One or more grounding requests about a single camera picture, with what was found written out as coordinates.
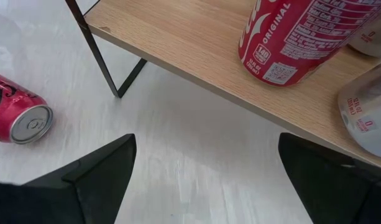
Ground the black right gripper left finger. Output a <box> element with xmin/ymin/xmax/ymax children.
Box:
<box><xmin>0</xmin><ymin>133</ymin><xmax>137</xmax><ymax>224</ymax></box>

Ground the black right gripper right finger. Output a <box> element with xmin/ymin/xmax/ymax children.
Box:
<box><xmin>278</xmin><ymin>133</ymin><xmax>381</xmax><ymax>224</ymax></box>

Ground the silver Diet Coke can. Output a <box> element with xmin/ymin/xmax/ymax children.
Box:
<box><xmin>347</xmin><ymin>12</ymin><xmax>381</xmax><ymax>58</ymax></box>
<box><xmin>337</xmin><ymin>60</ymin><xmax>381</xmax><ymax>159</ymax></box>

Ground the red Coke Zero can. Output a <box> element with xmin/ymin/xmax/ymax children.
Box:
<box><xmin>0</xmin><ymin>70</ymin><xmax>53</xmax><ymax>145</ymax></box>

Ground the red Coca-Cola Original can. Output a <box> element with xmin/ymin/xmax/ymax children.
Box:
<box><xmin>238</xmin><ymin>0</ymin><xmax>381</xmax><ymax>87</ymax></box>

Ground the wooden shelf with black frame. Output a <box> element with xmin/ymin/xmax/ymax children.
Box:
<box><xmin>65</xmin><ymin>0</ymin><xmax>381</xmax><ymax>171</ymax></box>

